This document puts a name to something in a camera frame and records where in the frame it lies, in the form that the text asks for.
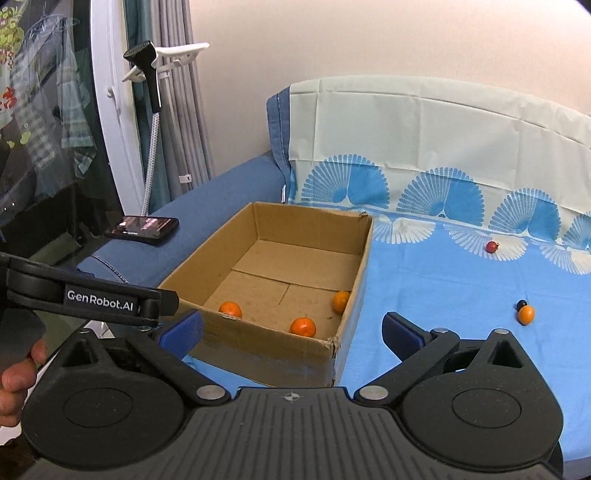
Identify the orange tangerine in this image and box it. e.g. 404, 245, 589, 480
218, 301, 242, 318
290, 317, 317, 338

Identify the orange kumquat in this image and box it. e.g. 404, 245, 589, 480
331, 290, 351, 315

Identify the orange kumquat fruit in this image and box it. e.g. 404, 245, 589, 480
517, 305, 536, 326

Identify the person's left hand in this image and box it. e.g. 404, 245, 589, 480
0, 339, 47, 428

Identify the small black fruit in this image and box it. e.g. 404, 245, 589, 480
516, 299, 528, 311

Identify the black smartphone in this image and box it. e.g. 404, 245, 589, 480
105, 216, 179, 245

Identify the red cherry tomato far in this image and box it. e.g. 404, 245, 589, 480
485, 240, 500, 254

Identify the brown cardboard box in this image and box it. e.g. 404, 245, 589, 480
161, 202, 374, 387

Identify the blue patterned sheet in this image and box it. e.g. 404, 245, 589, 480
181, 74, 591, 462

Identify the grey curtain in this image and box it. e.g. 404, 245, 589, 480
123, 1, 213, 212

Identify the white window frame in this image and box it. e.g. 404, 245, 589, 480
90, 0, 144, 215

